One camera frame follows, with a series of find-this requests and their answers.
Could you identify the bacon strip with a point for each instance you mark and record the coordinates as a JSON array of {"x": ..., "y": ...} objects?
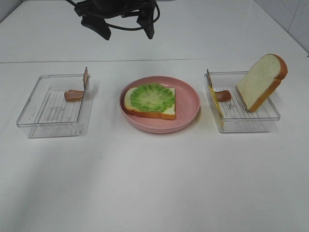
[
  {"x": 77, "y": 95},
  {"x": 219, "y": 96}
]

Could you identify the clear plastic tray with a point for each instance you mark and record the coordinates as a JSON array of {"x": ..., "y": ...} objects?
[
  {"x": 232, "y": 116},
  {"x": 47, "y": 114}
]

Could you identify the bread slice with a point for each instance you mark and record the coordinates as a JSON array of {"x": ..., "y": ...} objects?
[
  {"x": 169, "y": 114},
  {"x": 261, "y": 81}
]

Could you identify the green lettuce leaf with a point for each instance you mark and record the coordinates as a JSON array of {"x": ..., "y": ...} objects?
[{"x": 152, "y": 97}]

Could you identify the yellow cheese slice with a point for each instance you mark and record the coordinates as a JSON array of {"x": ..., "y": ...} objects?
[{"x": 215, "y": 101}]

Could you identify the left clear plastic tray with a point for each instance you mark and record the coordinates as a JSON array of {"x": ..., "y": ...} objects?
[{"x": 47, "y": 114}]

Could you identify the pink round plate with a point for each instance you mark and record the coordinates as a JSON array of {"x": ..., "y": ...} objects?
[{"x": 187, "y": 106}]

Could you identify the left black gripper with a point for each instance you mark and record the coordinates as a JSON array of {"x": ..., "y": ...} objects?
[{"x": 144, "y": 9}]

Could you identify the right clear plastic tray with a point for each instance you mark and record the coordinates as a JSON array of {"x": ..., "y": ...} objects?
[{"x": 232, "y": 116}]

